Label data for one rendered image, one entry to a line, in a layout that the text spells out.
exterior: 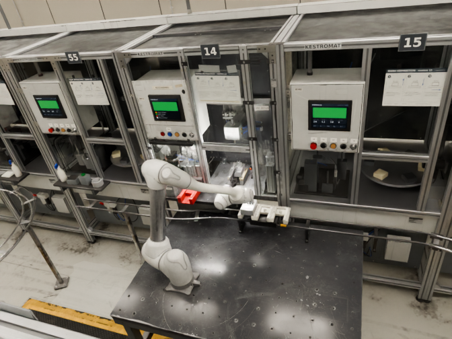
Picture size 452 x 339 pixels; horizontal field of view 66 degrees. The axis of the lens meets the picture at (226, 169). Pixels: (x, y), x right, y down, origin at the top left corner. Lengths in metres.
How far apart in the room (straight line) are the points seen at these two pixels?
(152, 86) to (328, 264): 1.69
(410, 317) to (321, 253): 0.95
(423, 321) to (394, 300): 0.24
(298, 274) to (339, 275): 0.25
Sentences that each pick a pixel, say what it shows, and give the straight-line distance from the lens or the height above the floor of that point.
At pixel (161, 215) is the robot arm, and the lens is 2.29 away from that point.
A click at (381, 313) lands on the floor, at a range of 3.16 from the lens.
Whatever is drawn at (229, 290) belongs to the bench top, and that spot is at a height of 0.68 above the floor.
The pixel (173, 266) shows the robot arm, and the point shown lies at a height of 0.92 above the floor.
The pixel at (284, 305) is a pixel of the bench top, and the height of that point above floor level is 0.68.
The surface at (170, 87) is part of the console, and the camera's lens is 2.45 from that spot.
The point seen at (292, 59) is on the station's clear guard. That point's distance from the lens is 2.15.
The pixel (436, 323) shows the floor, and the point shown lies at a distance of 3.23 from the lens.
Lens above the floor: 2.56
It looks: 33 degrees down
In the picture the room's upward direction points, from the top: 9 degrees counter-clockwise
